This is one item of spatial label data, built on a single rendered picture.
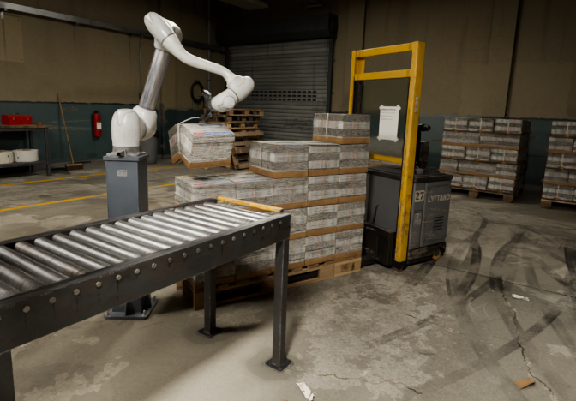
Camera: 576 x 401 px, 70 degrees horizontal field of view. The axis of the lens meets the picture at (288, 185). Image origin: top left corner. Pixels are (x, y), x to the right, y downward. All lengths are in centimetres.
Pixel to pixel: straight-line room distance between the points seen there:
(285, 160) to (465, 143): 486
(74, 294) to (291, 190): 190
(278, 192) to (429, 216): 151
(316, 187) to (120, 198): 136
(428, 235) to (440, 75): 574
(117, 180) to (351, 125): 171
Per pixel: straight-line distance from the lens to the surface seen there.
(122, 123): 258
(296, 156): 291
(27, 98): 919
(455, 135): 739
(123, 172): 259
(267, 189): 282
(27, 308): 128
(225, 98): 240
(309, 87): 1034
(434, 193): 378
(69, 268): 145
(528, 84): 887
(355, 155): 324
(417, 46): 342
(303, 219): 303
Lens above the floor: 130
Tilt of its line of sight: 10 degrees down
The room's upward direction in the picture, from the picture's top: 2 degrees clockwise
